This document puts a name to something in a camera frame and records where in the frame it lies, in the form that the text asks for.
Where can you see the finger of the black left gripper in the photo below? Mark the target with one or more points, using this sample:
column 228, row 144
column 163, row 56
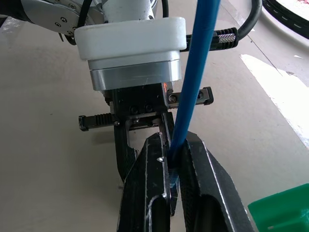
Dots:
column 168, row 128
column 122, row 149

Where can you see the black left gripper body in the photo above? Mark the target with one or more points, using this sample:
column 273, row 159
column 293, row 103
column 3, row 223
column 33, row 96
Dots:
column 137, row 101

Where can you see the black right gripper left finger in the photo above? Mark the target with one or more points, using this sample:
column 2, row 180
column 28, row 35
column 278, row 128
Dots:
column 144, row 193

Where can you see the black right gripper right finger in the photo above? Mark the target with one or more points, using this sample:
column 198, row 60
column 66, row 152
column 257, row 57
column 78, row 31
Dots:
column 212, row 198

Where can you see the green plastic bin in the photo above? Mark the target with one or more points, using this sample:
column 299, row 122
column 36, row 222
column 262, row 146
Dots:
column 282, row 210

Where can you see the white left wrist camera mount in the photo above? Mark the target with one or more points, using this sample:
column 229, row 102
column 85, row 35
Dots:
column 130, row 36

